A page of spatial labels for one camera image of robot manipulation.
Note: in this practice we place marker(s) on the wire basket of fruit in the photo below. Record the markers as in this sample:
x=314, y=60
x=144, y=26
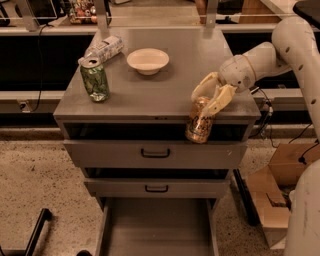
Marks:
x=82, y=12

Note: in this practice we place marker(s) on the white bowl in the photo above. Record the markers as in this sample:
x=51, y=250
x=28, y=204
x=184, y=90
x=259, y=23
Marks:
x=147, y=61

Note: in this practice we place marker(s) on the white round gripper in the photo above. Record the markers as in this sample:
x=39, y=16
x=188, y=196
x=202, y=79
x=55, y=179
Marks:
x=235, y=72

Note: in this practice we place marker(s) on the grey metal drawer cabinet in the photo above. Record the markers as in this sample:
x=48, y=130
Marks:
x=156, y=107

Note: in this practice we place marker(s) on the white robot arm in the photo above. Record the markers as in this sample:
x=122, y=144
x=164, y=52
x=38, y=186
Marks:
x=292, y=48

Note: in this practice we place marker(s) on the grey top drawer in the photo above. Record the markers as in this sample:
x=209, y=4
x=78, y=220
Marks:
x=154, y=154

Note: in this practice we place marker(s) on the orange soda can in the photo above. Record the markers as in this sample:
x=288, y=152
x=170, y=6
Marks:
x=199, y=125

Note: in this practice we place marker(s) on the clear plastic water bottle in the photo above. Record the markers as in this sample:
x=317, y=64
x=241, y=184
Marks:
x=105, y=49

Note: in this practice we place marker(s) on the black leaning bar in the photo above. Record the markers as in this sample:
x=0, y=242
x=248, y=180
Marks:
x=251, y=212

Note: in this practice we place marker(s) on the green soda can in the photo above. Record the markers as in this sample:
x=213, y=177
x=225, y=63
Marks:
x=94, y=79

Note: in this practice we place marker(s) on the brown cardboard box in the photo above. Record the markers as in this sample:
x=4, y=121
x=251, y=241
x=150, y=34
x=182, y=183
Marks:
x=270, y=186

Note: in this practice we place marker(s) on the black metal bar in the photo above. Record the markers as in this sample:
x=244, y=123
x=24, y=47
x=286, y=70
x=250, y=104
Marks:
x=44, y=216

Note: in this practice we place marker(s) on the grey middle drawer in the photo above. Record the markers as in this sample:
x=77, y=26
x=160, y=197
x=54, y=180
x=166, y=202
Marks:
x=156, y=188

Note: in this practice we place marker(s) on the grey open bottom drawer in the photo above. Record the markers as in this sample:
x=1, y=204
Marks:
x=157, y=227

